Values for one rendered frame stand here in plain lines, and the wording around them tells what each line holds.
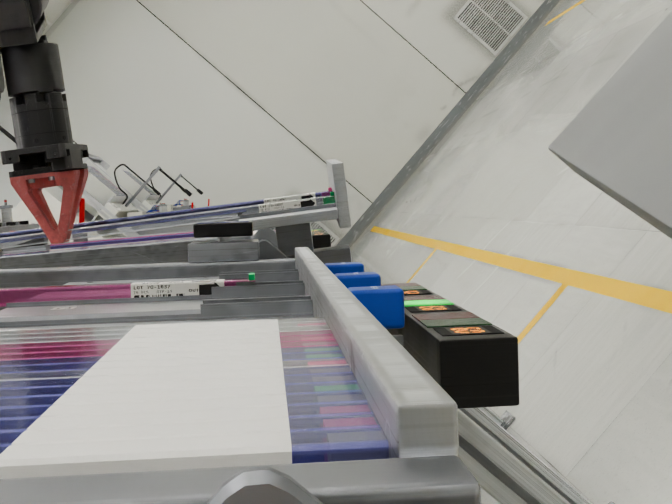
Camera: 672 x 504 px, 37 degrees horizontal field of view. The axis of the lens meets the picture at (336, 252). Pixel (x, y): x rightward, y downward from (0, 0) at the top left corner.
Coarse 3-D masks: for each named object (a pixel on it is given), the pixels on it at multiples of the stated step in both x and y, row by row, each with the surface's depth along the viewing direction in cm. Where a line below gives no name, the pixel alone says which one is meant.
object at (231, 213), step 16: (240, 208) 104; (256, 208) 104; (112, 224) 104; (128, 224) 104; (144, 224) 104; (160, 224) 104; (176, 224) 104; (0, 240) 104; (16, 240) 104; (32, 240) 104; (48, 240) 104
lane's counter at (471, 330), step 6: (438, 330) 53; (444, 330) 53; (450, 330) 53; (456, 330) 52; (462, 330) 52; (468, 330) 52; (474, 330) 52; (480, 330) 52; (486, 330) 52; (492, 330) 52; (498, 330) 52
